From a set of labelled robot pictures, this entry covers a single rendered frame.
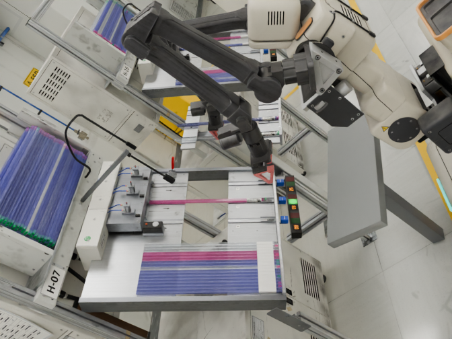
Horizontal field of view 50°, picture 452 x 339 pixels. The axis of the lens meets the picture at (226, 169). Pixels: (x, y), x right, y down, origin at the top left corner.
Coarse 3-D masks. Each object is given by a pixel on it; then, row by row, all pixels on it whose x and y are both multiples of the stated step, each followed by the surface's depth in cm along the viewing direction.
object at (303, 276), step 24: (216, 240) 243; (288, 264) 235; (312, 264) 251; (288, 288) 224; (312, 288) 237; (168, 312) 244; (192, 312) 225; (216, 312) 210; (240, 312) 196; (264, 312) 202; (288, 312) 213; (312, 312) 225; (168, 336) 231; (192, 336) 215; (216, 336) 201; (240, 336) 188; (264, 336) 193; (288, 336) 203; (312, 336) 214
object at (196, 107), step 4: (192, 104) 216; (196, 104) 215; (200, 104) 215; (208, 104) 209; (192, 108) 215; (196, 108) 215; (200, 108) 214; (204, 108) 214; (208, 108) 210; (212, 108) 210; (192, 112) 217; (196, 112) 216; (200, 112) 216
